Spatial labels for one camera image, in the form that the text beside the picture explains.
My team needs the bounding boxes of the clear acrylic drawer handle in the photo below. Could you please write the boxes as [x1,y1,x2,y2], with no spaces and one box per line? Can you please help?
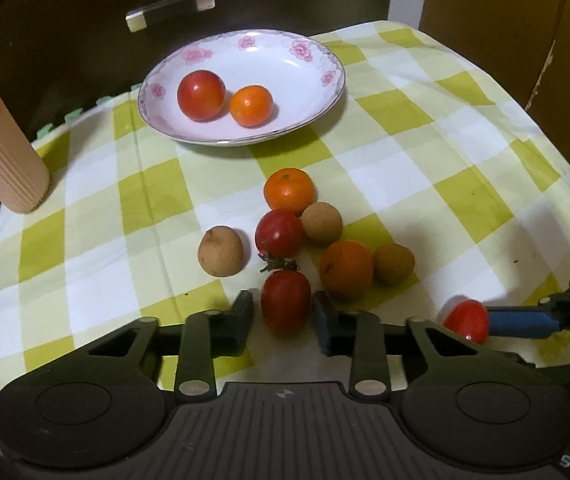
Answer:
[126,0,215,32]

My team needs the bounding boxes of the red cherry tomato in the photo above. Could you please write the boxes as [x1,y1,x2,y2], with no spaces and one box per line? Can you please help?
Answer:
[255,209,303,258]
[443,299,489,344]
[261,270,311,336]

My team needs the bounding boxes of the red cherry tomato front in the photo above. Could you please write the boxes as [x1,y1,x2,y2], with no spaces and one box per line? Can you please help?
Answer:
[443,299,489,344]

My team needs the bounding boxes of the green white checkered tablecloth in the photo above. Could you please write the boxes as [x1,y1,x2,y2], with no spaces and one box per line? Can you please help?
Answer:
[0,22,570,391]

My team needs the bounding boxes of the orange kumquat top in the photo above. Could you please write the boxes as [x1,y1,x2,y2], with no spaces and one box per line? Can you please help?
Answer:
[263,168,317,216]

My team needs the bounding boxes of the white floral porcelain plate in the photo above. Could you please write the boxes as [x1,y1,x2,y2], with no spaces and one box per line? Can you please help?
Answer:
[138,29,346,146]

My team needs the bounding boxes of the dark wooden cabinet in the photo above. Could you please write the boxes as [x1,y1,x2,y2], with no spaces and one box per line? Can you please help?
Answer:
[0,0,390,139]

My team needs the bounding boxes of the brown longan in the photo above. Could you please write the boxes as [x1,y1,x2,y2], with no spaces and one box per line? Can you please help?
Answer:
[300,202,343,246]
[374,242,415,285]
[197,226,245,278]

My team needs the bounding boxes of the small orange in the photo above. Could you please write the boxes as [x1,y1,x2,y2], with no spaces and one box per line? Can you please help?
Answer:
[229,84,273,128]

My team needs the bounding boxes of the orange kumquat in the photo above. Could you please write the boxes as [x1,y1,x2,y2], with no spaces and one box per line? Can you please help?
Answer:
[319,240,374,300]
[263,168,317,216]

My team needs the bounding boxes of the large red tomato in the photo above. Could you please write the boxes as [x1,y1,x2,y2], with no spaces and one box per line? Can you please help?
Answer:
[177,70,227,122]

